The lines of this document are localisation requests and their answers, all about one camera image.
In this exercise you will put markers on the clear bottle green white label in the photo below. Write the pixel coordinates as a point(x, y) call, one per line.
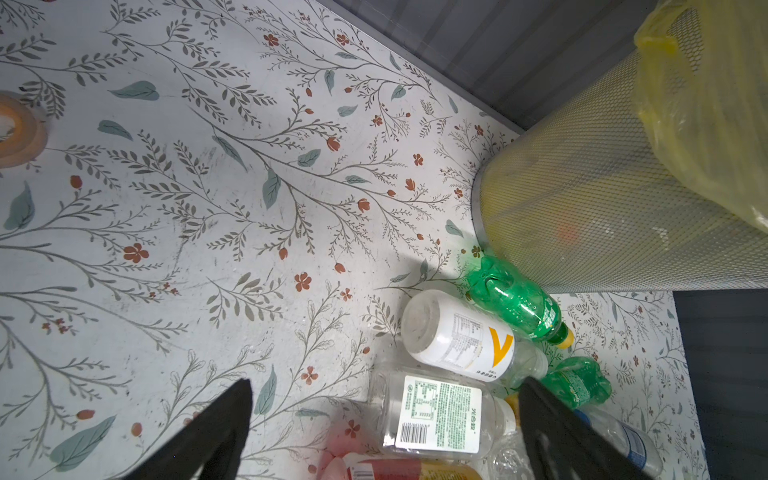
point(432, 416)

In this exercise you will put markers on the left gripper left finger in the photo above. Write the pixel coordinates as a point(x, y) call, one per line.
point(210, 447)

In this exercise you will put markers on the red yellow label bottle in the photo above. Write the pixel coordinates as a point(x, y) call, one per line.
point(356, 466)

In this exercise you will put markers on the green bottle near bin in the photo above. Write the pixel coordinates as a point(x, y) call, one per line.
point(500, 288)

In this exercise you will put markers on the brown tape roll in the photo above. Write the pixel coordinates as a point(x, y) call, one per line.
point(28, 138)

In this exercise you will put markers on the mesh bin with yellow bag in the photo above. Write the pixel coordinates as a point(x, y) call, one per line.
point(652, 178)

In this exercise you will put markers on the clear bottle blue label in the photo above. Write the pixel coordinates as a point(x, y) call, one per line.
point(633, 443)

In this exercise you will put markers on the white bottle yellow V label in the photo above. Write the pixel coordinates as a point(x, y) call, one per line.
point(442, 331)

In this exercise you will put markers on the clear crushed bottle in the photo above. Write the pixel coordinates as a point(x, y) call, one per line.
point(508, 459)

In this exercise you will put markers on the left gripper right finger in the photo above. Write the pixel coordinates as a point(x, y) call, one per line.
point(561, 446)

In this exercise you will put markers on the green bottle yellow cap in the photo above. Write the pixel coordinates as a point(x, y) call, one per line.
point(578, 381)

